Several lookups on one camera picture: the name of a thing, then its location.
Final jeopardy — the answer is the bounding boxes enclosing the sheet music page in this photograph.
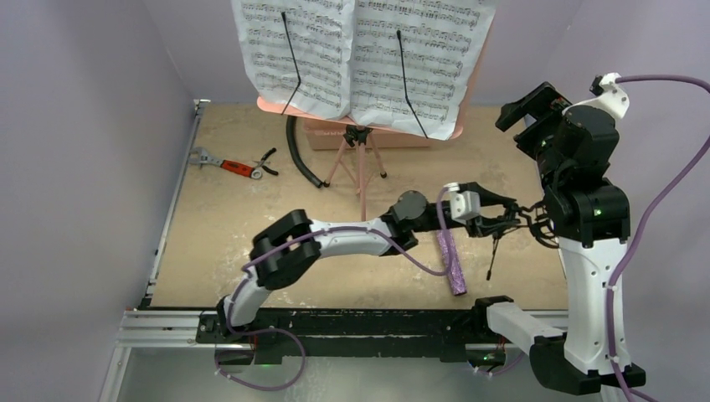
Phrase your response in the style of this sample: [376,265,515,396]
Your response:
[349,0,497,141]
[231,0,355,120]

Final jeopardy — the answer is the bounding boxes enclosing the black handled pliers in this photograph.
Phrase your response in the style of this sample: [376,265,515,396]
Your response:
[255,147,280,176]

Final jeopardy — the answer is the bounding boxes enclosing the black curved hose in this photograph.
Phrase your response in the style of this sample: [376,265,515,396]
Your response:
[286,115,325,188]

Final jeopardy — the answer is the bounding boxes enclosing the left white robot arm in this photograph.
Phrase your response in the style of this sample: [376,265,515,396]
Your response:
[217,182,519,343]

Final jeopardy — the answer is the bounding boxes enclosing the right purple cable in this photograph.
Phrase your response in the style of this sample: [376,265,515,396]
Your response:
[605,75,710,402]

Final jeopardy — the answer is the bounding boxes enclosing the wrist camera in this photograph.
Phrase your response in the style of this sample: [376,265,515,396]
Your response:
[563,72,630,122]
[444,183,481,223]

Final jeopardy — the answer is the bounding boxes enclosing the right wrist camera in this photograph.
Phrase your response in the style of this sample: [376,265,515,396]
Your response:
[563,72,630,122]

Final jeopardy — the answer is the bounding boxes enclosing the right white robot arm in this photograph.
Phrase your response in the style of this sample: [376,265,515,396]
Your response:
[470,78,646,395]

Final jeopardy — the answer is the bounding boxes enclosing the purple cable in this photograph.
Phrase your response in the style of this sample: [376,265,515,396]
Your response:
[605,75,710,402]
[224,188,451,334]

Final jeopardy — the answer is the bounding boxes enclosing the pink plastic storage box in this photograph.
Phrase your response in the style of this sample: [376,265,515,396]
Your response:
[301,119,432,151]

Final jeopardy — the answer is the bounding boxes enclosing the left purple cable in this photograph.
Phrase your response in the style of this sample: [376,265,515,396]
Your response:
[224,188,451,334]

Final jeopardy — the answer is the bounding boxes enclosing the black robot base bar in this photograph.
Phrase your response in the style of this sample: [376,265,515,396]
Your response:
[196,307,513,368]

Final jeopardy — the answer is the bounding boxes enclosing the pink folding music stand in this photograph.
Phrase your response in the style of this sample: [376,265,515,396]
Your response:
[255,16,497,222]

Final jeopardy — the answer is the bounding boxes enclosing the black microphone tripod stand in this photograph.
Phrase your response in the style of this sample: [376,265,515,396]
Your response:
[473,201,559,281]

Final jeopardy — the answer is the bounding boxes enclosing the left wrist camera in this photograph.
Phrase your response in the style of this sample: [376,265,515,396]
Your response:
[444,183,481,223]

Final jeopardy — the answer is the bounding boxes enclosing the red handled adjustable wrench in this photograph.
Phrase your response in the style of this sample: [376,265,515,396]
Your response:
[188,147,263,180]

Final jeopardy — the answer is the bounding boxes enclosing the aluminium table frame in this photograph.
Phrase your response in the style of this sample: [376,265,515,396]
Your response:
[98,98,620,402]

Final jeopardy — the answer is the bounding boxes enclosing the purple glitter microphone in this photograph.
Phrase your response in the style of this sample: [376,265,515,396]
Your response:
[436,230,467,296]

